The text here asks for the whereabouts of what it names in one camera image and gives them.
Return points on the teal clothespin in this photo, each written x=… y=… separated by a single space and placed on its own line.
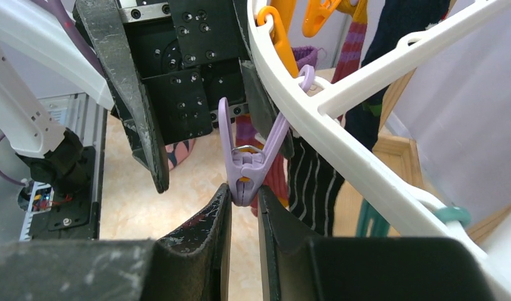
x=370 y=222
x=452 y=214

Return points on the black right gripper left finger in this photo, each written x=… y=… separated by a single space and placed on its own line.
x=189 y=263

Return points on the maroon purple striped sock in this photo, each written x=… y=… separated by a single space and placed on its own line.
x=349 y=60

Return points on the white plastic sock hanger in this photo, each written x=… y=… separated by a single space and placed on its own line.
x=388 y=199

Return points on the orange clothespin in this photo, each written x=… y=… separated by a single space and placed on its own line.
x=316 y=14
x=279 y=39

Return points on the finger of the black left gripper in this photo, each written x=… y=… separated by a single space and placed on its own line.
x=262 y=110
x=130 y=95

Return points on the lilac clothespin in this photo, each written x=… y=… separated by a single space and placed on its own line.
x=247 y=165

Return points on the pink navy patterned cloth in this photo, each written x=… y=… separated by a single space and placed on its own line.
x=179 y=152

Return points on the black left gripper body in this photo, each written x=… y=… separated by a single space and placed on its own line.
x=186 y=56

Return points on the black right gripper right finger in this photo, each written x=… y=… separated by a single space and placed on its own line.
x=299 y=264

